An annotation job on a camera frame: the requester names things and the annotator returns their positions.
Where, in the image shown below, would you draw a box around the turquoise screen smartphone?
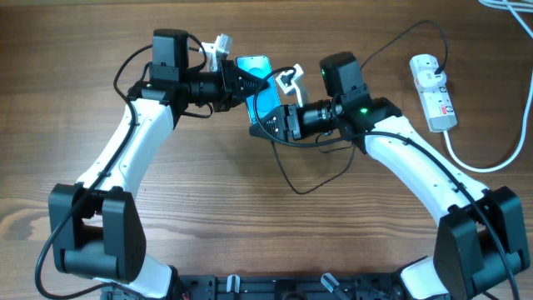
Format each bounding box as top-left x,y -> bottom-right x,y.
236,56 -> 281,124

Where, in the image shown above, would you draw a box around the black USB charging cable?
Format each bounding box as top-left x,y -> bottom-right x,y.
270,19 -> 450,196

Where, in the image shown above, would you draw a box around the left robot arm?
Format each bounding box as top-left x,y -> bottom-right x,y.
42,28 -> 262,299

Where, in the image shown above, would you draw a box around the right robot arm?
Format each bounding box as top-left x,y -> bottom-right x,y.
248,52 -> 531,299

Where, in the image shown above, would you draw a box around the white charger plug adapter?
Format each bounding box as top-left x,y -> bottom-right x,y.
415,69 -> 447,93

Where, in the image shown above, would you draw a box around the white power strip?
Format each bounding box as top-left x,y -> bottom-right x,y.
409,54 -> 458,133

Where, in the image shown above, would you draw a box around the black right camera cable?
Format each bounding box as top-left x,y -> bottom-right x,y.
252,66 -> 521,300

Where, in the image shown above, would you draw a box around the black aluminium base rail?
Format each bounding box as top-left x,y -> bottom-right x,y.
101,272 -> 472,300

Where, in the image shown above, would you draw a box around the white power strip cord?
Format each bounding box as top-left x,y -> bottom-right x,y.
441,68 -> 533,173

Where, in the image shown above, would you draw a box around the white cables at corner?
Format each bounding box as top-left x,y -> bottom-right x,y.
477,0 -> 533,34

